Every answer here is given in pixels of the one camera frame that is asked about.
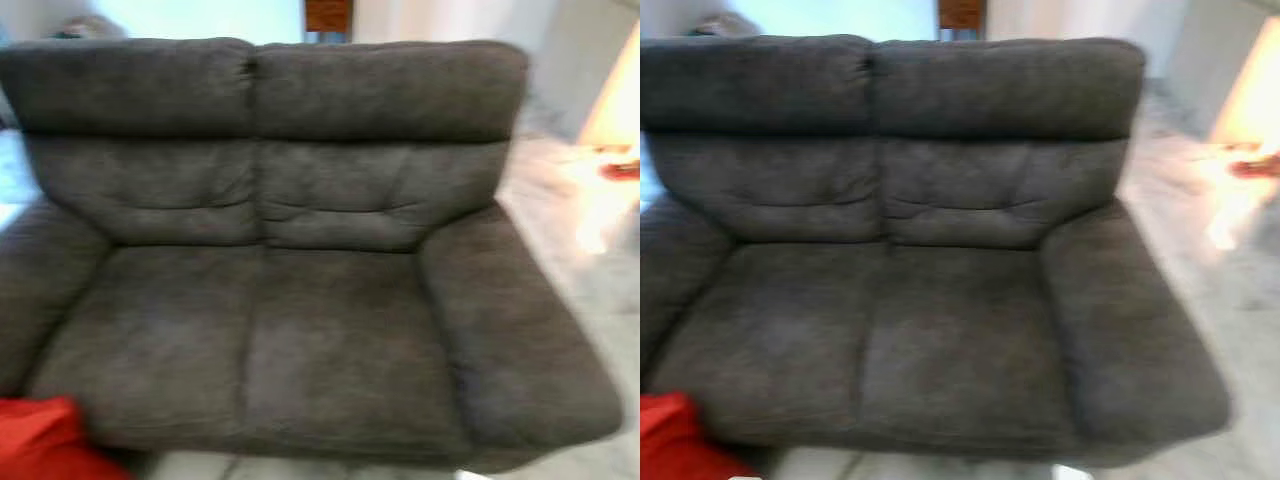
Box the red pillow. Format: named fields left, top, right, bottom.
left=0, top=396, right=133, bottom=480
left=640, top=392, right=758, bottom=480

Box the grey fabric two-seat sofa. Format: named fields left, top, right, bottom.
left=0, top=37, right=625, bottom=474
left=640, top=34, right=1233, bottom=469

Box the grey rounded object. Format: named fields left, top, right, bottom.
left=55, top=14, right=127, bottom=42
left=690, top=11, right=761, bottom=38

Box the brown wooden cabinet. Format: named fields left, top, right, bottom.
left=938, top=0, right=988, bottom=32
left=304, top=0, right=354, bottom=35

